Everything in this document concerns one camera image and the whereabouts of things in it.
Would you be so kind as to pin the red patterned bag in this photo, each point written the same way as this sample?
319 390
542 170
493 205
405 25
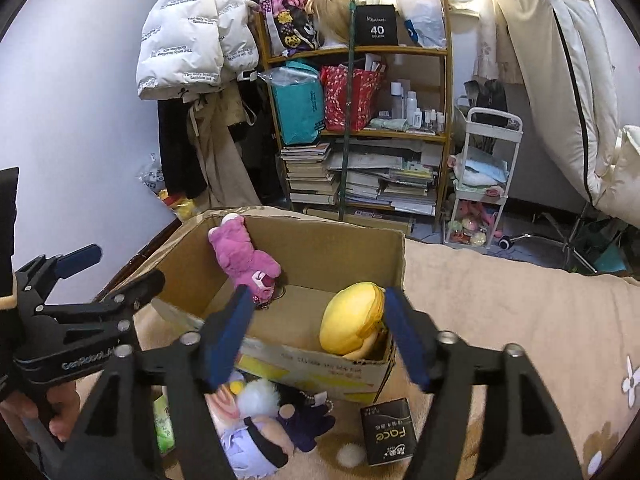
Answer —
360 100

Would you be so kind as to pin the patterned tote bag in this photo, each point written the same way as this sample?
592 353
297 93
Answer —
287 20

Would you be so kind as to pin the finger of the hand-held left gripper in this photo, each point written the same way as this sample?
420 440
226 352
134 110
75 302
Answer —
115 300
80 259

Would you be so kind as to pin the person's left hand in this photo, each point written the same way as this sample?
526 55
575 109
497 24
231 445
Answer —
65 410

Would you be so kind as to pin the large white softbox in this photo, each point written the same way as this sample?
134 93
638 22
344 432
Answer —
550 60

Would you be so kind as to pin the metal light stand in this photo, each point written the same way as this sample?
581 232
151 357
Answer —
570 245

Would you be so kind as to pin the brown cardboard box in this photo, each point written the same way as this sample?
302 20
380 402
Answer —
325 255

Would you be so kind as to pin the pink plush toy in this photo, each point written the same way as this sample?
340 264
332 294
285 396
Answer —
477 210

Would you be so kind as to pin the row of white bottles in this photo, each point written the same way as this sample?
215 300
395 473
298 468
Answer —
412 107

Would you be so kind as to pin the black box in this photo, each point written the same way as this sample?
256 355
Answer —
376 25

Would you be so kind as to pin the cream pillow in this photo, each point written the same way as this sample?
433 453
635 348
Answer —
625 170

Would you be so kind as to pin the light blue cloth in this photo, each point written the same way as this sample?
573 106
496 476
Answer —
482 172

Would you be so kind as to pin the pile of books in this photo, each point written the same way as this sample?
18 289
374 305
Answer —
310 170

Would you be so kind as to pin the black tissue pack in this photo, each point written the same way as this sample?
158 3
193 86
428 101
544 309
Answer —
387 432

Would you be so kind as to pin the pink plush bear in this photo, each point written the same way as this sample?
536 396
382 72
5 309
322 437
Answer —
240 255

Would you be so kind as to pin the green pole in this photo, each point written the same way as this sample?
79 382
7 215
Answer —
346 160

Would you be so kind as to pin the teal floor object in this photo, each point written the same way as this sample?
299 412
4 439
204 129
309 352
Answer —
612 260

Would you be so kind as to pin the yellow round plush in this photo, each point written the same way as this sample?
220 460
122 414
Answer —
350 320

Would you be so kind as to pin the beige printed blanket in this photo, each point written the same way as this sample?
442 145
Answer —
500 300

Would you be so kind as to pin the teal bag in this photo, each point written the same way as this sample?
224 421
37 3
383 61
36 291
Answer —
297 110

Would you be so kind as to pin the white trolley cart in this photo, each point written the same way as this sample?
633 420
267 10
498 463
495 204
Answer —
512 140

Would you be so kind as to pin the white puffer jacket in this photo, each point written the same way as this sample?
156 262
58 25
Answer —
190 25

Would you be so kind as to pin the floral curtain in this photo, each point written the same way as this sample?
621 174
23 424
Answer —
492 50

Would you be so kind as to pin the white pom-pom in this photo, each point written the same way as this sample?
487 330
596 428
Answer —
350 454

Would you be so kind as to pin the white plastic bag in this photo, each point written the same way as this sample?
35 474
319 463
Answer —
425 25

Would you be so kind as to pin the purple plush doll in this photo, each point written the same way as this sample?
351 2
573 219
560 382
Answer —
305 425

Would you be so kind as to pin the plastic bag with toys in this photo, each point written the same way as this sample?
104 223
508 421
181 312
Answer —
172 195

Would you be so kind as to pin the beige hanging coat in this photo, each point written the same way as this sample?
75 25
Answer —
220 160

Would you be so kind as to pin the black bag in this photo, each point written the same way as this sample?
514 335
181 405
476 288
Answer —
487 102

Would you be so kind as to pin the wooden shelf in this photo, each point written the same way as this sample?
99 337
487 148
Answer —
445 85

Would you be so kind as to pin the dark hanging garment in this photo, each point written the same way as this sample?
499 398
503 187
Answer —
260 140

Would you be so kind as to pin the green packet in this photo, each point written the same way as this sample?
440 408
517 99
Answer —
162 425

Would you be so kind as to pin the blonde wig head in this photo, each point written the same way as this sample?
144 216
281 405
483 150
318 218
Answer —
327 17

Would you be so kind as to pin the small black round object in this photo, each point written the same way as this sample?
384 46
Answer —
506 243

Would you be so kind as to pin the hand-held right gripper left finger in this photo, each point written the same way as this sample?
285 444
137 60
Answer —
226 345

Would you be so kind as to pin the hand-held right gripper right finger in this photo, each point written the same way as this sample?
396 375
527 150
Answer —
406 340

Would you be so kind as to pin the white fluffy plush toy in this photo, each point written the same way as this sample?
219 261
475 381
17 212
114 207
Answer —
257 397

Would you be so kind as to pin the peach plush cushion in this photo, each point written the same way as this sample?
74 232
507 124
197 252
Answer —
224 412

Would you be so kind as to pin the black hanging coat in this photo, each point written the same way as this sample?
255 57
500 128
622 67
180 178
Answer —
177 150

